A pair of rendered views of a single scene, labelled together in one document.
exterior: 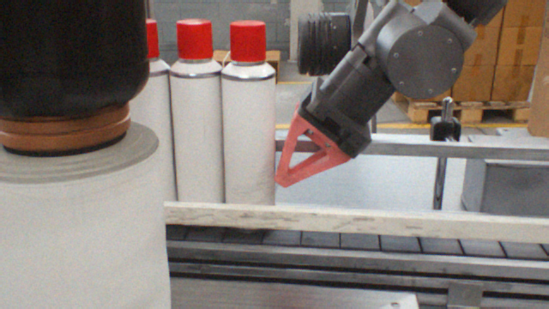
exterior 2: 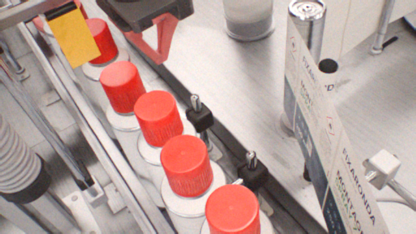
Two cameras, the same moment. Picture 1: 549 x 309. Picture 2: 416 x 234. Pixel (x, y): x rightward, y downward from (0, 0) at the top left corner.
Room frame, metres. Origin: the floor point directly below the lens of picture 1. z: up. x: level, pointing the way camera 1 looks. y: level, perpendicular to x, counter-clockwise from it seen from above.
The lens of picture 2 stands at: (0.62, 0.50, 1.29)
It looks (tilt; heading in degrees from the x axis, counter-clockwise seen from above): 50 degrees down; 237
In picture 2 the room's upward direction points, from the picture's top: 10 degrees counter-clockwise
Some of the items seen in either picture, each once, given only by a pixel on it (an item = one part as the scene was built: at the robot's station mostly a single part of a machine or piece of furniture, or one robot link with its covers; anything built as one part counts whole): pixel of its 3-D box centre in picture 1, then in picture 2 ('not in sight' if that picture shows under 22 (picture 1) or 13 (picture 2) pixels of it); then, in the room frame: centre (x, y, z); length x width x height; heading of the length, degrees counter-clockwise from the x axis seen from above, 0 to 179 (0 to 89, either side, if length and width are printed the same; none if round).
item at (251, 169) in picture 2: not in sight; (241, 186); (0.49, 0.32, 0.89); 0.06 x 0.03 x 0.12; 174
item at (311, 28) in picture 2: not in sight; (301, 75); (0.36, 0.30, 0.97); 0.05 x 0.05 x 0.19
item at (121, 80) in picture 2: not in sight; (148, 143); (0.55, 0.26, 0.98); 0.05 x 0.05 x 0.20
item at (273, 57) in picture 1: (244, 66); not in sight; (5.13, 0.28, 0.11); 0.65 x 0.54 x 0.22; 88
